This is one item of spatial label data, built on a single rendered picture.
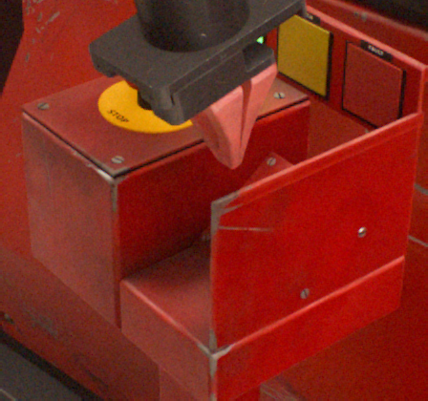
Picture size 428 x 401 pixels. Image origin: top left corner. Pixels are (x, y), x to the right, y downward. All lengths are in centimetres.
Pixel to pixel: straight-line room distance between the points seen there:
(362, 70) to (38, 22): 56
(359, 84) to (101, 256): 19
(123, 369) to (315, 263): 75
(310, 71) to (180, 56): 18
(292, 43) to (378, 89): 8
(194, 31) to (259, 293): 17
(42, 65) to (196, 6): 68
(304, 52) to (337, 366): 43
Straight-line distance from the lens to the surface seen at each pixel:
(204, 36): 65
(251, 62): 67
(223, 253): 69
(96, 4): 120
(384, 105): 78
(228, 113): 67
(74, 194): 80
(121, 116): 80
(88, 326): 147
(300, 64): 82
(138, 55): 66
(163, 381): 91
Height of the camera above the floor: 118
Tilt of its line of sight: 34 degrees down
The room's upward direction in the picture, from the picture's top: 1 degrees clockwise
